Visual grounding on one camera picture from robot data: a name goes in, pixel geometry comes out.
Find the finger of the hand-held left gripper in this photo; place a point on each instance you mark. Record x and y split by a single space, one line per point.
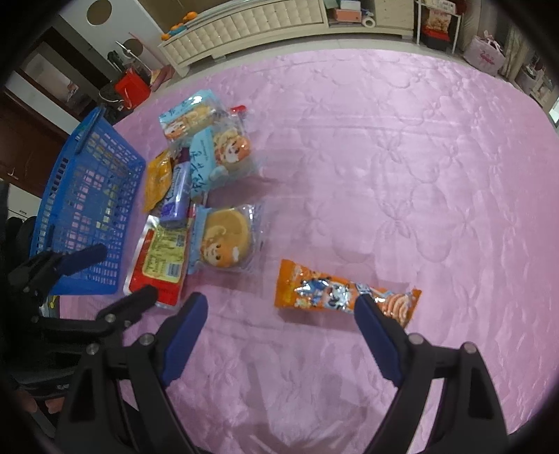
131 305
83 258

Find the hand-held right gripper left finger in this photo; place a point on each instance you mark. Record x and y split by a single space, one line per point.
183 340

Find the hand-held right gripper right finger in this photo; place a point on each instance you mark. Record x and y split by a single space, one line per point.
377 345

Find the red packet with yellow label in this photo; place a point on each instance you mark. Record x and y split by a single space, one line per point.
161 257

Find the blue plastic basket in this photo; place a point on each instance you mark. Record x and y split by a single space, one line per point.
87 196

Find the orange sausage packet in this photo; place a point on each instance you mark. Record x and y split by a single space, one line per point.
305 288

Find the yellow snack packet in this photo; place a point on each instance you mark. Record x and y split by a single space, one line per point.
157 183

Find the round cake packet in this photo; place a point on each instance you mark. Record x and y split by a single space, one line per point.
227 238

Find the purple chewing gum pack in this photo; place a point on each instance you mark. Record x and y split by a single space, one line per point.
177 196

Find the light blue cartoon snack packet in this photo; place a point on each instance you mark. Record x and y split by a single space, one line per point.
218 170
187 115

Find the clear packet with red label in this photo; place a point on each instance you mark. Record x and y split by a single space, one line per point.
238 109

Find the person's left hand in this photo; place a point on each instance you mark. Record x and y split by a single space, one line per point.
29 404

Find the dark wooden door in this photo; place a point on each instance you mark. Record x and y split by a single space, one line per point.
26 144

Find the pink quilted cloth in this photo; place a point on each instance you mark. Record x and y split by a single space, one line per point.
393 174

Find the red paper bag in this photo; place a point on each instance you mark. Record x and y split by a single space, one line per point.
131 89

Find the pink dustpan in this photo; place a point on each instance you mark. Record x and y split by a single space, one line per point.
161 76

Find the white padded cabinet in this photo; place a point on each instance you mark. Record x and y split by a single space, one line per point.
244 26

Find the pink tote bag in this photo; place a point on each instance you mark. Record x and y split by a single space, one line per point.
482 54

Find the white tissue roll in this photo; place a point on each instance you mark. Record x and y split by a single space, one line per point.
370 22

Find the metal storage rack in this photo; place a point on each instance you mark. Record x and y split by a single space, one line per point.
439 26

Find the orange flat box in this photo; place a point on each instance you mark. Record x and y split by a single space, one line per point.
345 15

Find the light blue box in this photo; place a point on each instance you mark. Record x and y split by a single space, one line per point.
350 5

